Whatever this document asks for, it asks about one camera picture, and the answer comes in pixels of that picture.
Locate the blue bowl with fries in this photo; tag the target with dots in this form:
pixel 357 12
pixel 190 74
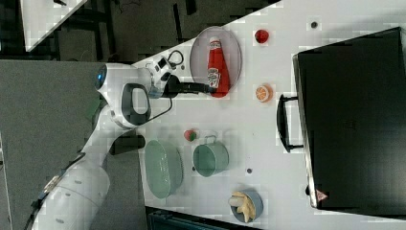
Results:
pixel 246 205

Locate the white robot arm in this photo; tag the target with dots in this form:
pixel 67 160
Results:
pixel 71 199

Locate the green metal cup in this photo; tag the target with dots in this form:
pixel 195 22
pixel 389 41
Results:
pixel 211 157

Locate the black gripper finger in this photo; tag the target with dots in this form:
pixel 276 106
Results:
pixel 195 87

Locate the red ketchup bottle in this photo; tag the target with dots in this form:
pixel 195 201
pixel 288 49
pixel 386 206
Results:
pixel 218 74

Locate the red green strawberry toy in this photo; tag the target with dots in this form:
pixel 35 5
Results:
pixel 190 135

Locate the orange slice toy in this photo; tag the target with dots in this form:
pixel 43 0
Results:
pixel 264 93

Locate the green perforated colander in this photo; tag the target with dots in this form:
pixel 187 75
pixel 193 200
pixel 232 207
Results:
pixel 164 168

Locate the grey oval plate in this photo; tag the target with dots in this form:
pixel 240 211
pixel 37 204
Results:
pixel 199 55

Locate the dark crate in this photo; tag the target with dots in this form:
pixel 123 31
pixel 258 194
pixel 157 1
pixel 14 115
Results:
pixel 166 220

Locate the small black cylinder post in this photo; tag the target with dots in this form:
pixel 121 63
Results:
pixel 127 143

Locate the black toaster oven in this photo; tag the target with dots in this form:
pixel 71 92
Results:
pixel 352 104

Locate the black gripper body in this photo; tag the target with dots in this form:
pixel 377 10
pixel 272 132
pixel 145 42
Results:
pixel 173 87

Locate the white side table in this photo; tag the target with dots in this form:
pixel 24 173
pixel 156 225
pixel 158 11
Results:
pixel 41 17

